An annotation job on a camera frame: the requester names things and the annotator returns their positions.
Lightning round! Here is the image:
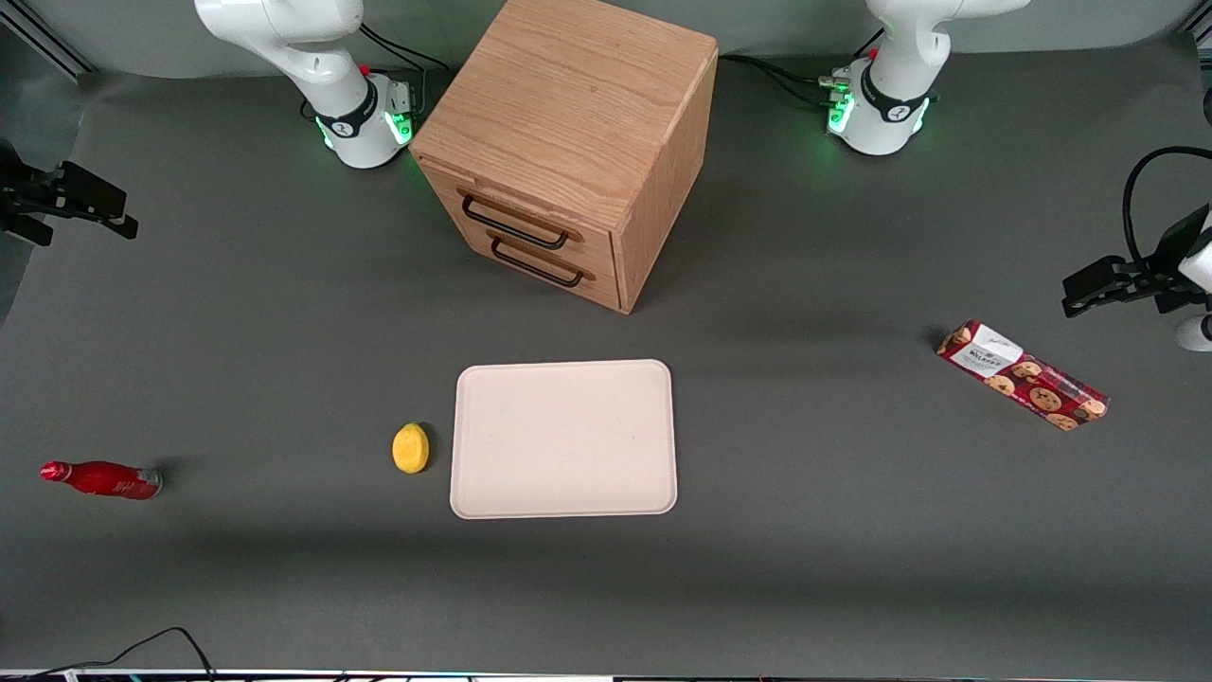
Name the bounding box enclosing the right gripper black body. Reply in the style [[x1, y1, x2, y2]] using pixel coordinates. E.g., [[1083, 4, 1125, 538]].
[[0, 170, 69, 247]]

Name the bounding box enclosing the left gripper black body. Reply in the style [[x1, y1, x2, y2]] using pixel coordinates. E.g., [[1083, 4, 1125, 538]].
[[1129, 210, 1202, 314]]

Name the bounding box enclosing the wooden drawer cabinet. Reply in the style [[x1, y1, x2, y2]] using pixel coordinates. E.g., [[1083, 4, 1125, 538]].
[[409, 0, 719, 315]]

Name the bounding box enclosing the red cookie box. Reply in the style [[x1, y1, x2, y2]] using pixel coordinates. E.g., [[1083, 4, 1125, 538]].
[[936, 320, 1110, 433]]

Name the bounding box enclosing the red bottle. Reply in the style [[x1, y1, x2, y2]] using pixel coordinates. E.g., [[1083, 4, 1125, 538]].
[[40, 460, 164, 501]]

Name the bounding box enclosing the yellow lemon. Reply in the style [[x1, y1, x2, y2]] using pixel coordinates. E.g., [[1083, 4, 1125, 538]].
[[392, 422, 431, 475]]

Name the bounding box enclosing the beige plastic tray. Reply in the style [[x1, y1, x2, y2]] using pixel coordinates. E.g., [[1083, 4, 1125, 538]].
[[450, 359, 679, 520]]

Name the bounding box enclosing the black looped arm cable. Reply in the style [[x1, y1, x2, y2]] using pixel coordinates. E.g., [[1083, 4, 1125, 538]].
[[1122, 145, 1212, 278]]

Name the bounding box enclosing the black arm base cable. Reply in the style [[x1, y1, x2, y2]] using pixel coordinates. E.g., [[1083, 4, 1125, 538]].
[[360, 23, 452, 107], [717, 30, 886, 111]]

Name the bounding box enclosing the thin black floor cable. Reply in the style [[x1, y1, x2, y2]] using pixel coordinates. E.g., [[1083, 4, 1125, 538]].
[[28, 626, 217, 681]]

